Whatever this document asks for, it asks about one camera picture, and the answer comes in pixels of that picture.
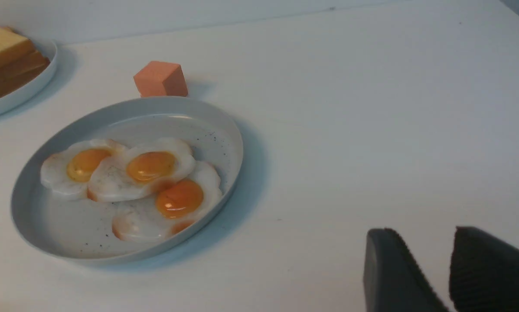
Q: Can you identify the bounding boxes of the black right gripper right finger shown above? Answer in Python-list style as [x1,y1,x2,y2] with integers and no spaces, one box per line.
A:
[448,227,519,312]

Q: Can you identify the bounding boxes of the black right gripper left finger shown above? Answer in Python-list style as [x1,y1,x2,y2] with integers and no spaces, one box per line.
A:
[363,228,448,312]

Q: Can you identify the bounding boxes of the orange cube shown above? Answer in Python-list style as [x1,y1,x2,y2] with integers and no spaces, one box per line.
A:
[133,61,189,98]

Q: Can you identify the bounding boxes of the grey plate with eggs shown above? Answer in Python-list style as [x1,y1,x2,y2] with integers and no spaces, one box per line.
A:
[11,97,244,266]

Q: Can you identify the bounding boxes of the light blue bread plate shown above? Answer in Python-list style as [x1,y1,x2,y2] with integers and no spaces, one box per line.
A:
[0,37,59,115]

